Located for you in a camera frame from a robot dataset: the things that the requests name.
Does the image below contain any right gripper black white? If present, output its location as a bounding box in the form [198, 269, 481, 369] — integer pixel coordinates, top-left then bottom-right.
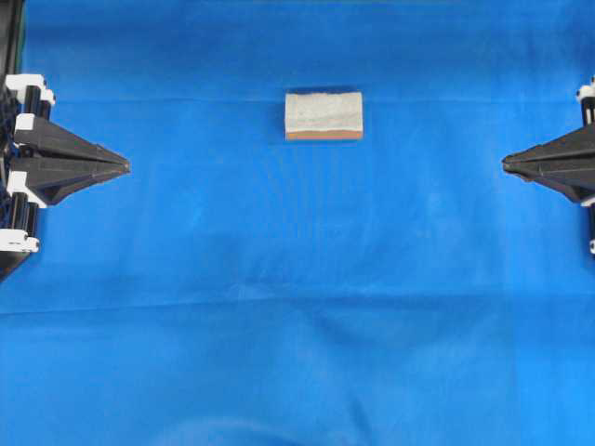
[501, 74, 595, 256]

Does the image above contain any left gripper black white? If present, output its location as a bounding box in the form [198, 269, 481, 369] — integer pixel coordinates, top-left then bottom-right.
[1, 73, 129, 254]

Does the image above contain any white and orange sponge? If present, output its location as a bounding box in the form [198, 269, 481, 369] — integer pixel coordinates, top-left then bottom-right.
[284, 92, 364, 140]

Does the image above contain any blue table cloth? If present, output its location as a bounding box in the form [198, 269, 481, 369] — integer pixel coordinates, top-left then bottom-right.
[1, 1, 594, 445]

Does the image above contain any black table edge frame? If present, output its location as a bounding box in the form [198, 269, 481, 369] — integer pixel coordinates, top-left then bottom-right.
[0, 0, 24, 93]

